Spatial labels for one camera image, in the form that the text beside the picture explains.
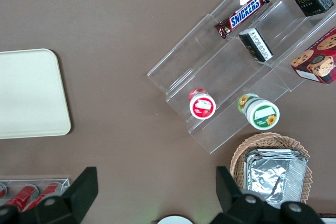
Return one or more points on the clear acrylic bottle rack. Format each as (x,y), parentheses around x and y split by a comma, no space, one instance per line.
(60,182)

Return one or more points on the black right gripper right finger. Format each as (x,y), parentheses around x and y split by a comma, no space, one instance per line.
(227,190)

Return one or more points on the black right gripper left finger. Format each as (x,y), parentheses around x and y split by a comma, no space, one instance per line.
(81,190)

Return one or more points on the red strawberry yogurt cup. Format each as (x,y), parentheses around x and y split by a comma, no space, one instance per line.
(202,106)

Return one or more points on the small black carton box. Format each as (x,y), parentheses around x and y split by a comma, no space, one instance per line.
(256,44)

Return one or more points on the light tan wicker basket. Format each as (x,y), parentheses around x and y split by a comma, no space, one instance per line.
(270,141)

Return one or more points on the white rectangular plastic tray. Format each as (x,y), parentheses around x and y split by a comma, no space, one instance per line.
(29,93)

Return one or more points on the red chocolate chip cookie box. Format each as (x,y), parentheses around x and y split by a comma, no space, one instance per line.
(319,56)

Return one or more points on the clear acrylic stepped display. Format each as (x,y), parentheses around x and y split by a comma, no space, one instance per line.
(210,72)

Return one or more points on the Snickers chocolate bar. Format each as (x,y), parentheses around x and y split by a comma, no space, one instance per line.
(244,12)

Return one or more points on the stacked aluminium foil containers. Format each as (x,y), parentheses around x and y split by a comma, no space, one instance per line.
(275,176)

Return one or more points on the green sunflower yogurt cup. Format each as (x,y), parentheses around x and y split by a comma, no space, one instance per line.
(262,115)

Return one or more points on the red cola bottle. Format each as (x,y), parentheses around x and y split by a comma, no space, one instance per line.
(2,191)
(22,195)
(42,195)

